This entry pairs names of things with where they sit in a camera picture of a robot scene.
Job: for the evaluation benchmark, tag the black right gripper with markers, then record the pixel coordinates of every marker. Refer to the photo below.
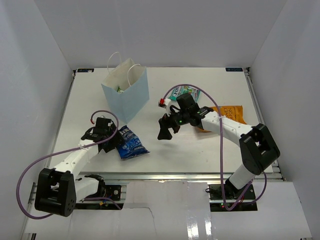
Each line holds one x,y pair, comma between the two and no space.
165,122

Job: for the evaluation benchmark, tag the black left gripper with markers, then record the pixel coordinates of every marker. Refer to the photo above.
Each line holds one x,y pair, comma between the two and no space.
111,146

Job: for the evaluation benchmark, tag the blue Kettle chips bag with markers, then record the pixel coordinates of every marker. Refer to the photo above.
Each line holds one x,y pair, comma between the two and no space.
132,146

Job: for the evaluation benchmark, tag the green Fox's candy bag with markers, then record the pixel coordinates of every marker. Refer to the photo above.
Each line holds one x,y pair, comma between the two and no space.
119,90

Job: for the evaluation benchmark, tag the teal Fox's mint candy bag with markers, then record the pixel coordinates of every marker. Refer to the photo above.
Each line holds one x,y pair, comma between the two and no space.
180,90

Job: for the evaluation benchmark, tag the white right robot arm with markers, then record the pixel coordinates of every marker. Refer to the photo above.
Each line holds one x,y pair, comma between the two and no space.
257,146

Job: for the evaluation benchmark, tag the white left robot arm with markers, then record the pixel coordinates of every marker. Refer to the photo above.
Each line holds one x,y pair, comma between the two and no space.
61,187

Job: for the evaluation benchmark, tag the light blue paper bag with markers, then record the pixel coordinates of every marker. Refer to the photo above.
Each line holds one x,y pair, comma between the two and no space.
133,79

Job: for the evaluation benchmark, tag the orange Kettle chips bag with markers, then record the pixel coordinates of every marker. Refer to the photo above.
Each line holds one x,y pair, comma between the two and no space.
233,112

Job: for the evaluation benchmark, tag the white front cover sheet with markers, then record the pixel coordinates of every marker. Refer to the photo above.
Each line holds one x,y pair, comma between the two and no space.
176,210

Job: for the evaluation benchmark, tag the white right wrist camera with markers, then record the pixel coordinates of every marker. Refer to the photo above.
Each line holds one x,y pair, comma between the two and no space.
165,103

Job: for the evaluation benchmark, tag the aluminium front frame rail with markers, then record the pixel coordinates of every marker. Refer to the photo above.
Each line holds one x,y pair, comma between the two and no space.
154,176

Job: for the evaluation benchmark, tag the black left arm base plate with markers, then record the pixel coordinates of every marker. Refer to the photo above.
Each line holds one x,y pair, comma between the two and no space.
113,192

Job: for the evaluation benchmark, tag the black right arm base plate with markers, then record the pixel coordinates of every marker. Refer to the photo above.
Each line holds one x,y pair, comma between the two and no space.
215,193

